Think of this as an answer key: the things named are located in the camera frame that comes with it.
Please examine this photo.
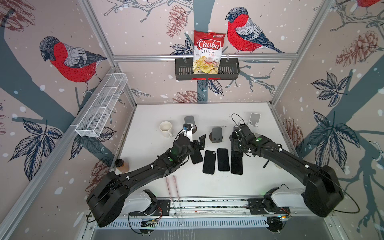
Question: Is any left pink chopstick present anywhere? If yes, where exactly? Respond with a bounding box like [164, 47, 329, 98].
[165, 178, 178, 218]

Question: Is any aluminium front rail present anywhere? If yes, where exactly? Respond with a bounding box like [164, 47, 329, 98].
[86, 196, 334, 217]

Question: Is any large black reflective phone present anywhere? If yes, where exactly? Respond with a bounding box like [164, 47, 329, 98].
[203, 150, 216, 175]

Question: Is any purple-edged black phone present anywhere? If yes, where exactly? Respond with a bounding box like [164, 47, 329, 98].
[191, 149, 204, 165]

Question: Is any wooden base phone stand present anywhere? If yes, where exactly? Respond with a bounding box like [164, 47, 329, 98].
[209, 127, 223, 144]

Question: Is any right pink chopstick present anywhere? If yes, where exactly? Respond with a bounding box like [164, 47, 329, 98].
[173, 176, 184, 226]

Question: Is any black wire wall basket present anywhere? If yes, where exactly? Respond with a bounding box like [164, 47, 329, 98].
[175, 59, 240, 81]

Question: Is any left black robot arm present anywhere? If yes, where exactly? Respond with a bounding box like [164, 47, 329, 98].
[87, 135, 206, 227]

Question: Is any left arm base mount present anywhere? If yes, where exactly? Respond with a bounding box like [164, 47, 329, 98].
[127, 190, 171, 217]

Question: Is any pink chopstick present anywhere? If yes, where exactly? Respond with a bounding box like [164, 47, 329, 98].
[173, 176, 184, 226]
[165, 178, 178, 218]

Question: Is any tall black phone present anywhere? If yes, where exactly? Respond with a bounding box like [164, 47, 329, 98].
[231, 151, 244, 159]

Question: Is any Chuba cassava chips bag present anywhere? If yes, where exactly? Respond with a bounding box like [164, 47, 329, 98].
[193, 31, 226, 75]

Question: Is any white ceramic mug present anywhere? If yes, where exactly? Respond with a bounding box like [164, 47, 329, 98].
[159, 121, 173, 138]

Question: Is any white wire mesh shelf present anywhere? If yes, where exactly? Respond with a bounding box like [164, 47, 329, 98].
[75, 73, 128, 138]

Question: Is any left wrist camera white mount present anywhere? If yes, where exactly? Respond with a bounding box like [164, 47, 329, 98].
[183, 123, 194, 142]

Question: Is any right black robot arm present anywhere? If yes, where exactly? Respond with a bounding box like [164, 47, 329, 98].
[230, 124, 344, 218]

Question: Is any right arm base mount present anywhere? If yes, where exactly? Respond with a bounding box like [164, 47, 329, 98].
[246, 188, 291, 215]

